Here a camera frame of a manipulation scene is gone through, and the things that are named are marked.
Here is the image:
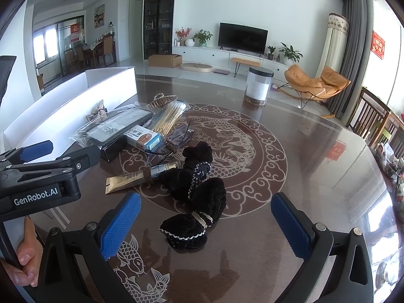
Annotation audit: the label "bag of cotton swabs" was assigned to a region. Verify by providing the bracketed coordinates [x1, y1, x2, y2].
[148, 101, 190, 136]

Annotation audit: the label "red window decoration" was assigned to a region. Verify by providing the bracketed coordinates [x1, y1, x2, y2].
[372, 32, 385, 60]

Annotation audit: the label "framed wall painting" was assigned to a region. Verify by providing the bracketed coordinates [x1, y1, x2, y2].
[94, 4, 105, 29]

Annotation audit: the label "gold hair claw clip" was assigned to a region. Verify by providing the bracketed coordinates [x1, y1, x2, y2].
[149, 93, 177, 109]

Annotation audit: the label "green potted plant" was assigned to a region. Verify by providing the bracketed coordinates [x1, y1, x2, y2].
[192, 29, 213, 47]

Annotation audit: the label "grey curtain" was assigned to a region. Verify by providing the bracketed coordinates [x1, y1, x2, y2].
[325, 0, 374, 117]

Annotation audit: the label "black velvet scrunchie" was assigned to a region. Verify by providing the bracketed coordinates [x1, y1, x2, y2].
[159, 142, 227, 250]

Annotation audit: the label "beige cat scratcher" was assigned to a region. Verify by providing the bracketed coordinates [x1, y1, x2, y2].
[180, 62, 214, 73]

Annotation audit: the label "dark glass display cabinet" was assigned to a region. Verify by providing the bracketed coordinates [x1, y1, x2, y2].
[143, 0, 176, 60]

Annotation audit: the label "black printed box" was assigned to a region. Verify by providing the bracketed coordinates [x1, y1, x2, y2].
[99, 139, 133, 163]

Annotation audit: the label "red flowers in vase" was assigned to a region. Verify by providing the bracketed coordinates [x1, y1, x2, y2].
[175, 27, 192, 46]

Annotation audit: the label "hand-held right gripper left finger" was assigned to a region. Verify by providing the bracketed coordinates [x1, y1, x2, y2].
[33, 192, 141, 303]

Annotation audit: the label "eyeglasses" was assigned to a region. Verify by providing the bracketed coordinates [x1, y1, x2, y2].
[147, 120, 203, 165]

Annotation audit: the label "white television cabinet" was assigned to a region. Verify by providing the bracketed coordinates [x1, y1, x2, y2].
[172, 46, 291, 73]

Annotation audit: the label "phone case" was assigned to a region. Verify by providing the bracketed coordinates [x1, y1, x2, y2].
[69, 106, 155, 149]

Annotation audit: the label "wooden bench with metal legs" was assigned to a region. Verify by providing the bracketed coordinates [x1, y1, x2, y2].
[230, 57, 262, 78]

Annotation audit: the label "rhinestone bow hair clip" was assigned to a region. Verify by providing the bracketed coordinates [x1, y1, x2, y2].
[86, 99, 108, 122]

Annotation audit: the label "blue white medicine box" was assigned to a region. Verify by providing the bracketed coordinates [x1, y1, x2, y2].
[124, 126, 163, 152]

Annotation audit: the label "dark wooden chair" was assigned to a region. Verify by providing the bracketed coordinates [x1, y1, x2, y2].
[349, 87, 404, 152]

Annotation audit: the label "wooden dining chair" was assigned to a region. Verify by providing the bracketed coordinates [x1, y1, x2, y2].
[64, 46, 86, 70]
[95, 35, 117, 67]

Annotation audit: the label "black television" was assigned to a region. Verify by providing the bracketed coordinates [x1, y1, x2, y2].
[218, 23, 269, 54]

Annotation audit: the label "person's left hand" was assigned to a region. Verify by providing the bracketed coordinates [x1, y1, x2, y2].
[0, 218, 44, 286]

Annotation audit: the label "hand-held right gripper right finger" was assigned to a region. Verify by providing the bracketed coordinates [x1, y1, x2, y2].
[271, 192, 384, 303]

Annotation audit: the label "cream covered air conditioner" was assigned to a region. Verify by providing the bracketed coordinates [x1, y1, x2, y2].
[314, 13, 351, 79]

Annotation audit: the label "brown patterned desktop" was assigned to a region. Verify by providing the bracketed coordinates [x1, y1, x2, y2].
[0, 74, 396, 303]

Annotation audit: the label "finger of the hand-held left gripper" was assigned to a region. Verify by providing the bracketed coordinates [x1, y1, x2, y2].
[0, 140, 54, 166]
[0, 146, 101, 180]

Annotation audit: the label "large leafy potted plant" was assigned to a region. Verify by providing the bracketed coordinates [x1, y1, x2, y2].
[279, 42, 304, 65]

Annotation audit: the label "orange lounge chair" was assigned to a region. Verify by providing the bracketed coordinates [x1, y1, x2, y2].
[278, 65, 351, 109]

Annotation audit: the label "pile of packaged goods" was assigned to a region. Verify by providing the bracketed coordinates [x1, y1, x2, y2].
[375, 142, 404, 221]

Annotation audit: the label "clear jar with black lid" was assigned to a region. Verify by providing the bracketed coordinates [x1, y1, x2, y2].
[244, 66, 274, 105]

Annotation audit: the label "brown cardboard box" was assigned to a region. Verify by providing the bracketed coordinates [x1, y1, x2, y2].
[148, 54, 183, 68]

